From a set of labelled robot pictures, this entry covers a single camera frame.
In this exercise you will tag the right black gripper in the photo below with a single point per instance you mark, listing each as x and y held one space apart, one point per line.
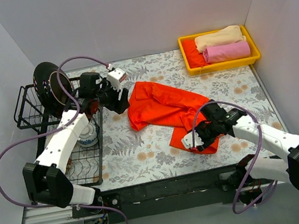
204 134

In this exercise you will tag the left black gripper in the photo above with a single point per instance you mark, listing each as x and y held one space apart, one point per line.
116 99

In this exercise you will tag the orange t shirt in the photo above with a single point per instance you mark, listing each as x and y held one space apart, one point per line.
194 58
161 105

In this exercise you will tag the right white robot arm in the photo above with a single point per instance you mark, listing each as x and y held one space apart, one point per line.
277 155

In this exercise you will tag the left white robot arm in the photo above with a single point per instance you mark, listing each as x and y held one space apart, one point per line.
45 178

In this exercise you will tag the blue white ceramic bowl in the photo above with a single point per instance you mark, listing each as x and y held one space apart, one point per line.
88 137

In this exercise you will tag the floral table mat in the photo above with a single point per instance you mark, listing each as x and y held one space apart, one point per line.
129 157

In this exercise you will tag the yellow plastic tray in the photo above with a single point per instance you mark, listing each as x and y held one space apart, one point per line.
254 56

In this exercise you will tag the black round plate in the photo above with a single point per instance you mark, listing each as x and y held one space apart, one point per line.
48 90

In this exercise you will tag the rolled orange t shirt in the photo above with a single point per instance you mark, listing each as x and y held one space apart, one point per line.
194 58

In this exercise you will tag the rolled pink t shirt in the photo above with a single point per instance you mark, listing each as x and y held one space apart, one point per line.
216 54

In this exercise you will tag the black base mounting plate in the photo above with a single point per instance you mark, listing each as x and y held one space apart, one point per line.
221 194

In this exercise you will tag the rolled beige t shirt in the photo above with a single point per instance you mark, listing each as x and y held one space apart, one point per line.
229 35

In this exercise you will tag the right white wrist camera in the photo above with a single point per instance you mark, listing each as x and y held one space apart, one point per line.
188 140

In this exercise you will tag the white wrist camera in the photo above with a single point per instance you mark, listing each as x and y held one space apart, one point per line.
115 77
188 140

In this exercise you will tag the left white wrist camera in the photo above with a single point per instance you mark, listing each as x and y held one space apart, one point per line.
115 77

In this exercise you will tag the black wire dish rack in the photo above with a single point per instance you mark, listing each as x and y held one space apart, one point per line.
34 115

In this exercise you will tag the aluminium frame rail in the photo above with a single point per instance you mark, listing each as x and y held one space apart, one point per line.
40 218

